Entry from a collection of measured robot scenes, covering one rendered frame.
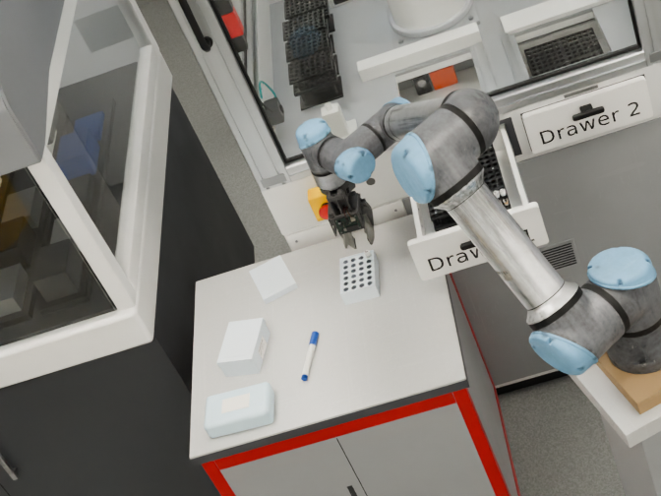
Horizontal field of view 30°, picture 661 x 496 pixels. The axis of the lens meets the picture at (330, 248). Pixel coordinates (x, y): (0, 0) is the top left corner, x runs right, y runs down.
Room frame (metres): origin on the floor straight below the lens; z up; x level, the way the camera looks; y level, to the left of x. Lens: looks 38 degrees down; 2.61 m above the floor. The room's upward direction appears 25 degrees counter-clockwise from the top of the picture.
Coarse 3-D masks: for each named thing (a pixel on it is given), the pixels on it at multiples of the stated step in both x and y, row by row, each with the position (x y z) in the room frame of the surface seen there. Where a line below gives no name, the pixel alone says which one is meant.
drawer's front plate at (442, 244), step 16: (528, 208) 2.00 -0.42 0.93; (528, 224) 2.00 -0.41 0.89; (416, 240) 2.06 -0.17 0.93; (432, 240) 2.04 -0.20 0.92; (448, 240) 2.04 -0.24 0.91; (464, 240) 2.03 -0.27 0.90; (544, 240) 2.00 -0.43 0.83; (416, 256) 2.05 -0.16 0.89; (432, 256) 2.05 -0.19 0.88; (448, 256) 2.04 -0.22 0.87; (480, 256) 2.03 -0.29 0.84; (432, 272) 2.05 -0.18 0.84; (448, 272) 2.04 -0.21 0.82
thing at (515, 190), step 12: (504, 132) 2.33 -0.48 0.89; (504, 144) 2.35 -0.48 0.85; (504, 156) 2.32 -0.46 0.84; (504, 168) 2.28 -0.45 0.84; (516, 168) 2.18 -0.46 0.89; (504, 180) 2.24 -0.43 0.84; (516, 180) 2.14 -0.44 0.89; (516, 192) 2.18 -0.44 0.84; (420, 204) 2.29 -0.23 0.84; (516, 204) 2.14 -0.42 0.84; (420, 216) 2.21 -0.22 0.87; (420, 228) 2.13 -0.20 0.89; (432, 228) 2.19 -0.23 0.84
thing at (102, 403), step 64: (0, 0) 2.53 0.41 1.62; (64, 0) 2.89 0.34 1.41; (128, 0) 3.40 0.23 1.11; (0, 64) 2.35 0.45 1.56; (0, 128) 2.28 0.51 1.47; (192, 128) 3.44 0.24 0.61; (64, 192) 2.30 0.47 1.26; (192, 192) 3.13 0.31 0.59; (128, 256) 2.43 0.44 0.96; (192, 256) 2.86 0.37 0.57; (128, 320) 2.28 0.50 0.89; (192, 320) 2.61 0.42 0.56; (0, 384) 2.36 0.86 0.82; (64, 384) 2.41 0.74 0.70; (128, 384) 2.38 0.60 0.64; (0, 448) 2.46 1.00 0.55; (64, 448) 2.43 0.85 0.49; (128, 448) 2.40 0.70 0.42
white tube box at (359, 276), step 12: (372, 252) 2.25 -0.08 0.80; (348, 264) 2.25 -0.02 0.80; (360, 264) 2.24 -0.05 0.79; (372, 264) 2.21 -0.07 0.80; (348, 276) 2.21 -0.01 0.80; (360, 276) 2.20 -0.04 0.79; (372, 276) 2.17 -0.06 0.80; (348, 288) 2.17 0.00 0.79; (360, 288) 2.15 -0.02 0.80; (372, 288) 2.14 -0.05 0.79; (348, 300) 2.16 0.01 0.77; (360, 300) 2.15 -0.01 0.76
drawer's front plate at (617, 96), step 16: (640, 80) 2.25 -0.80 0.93; (576, 96) 2.29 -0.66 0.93; (592, 96) 2.27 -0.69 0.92; (608, 96) 2.26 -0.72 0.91; (624, 96) 2.25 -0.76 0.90; (640, 96) 2.25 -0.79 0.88; (528, 112) 2.31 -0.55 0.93; (544, 112) 2.29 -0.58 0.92; (560, 112) 2.28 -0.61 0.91; (576, 112) 2.28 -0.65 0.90; (608, 112) 2.26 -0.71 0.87; (624, 112) 2.26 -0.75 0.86; (640, 112) 2.25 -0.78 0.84; (528, 128) 2.30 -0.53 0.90; (544, 128) 2.29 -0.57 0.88; (560, 128) 2.29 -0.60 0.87; (576, 128) 2.28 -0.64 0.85; (608, 128) 2.26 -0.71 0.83; (544, 144) 2.30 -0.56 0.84; (560, 144) 2.29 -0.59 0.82
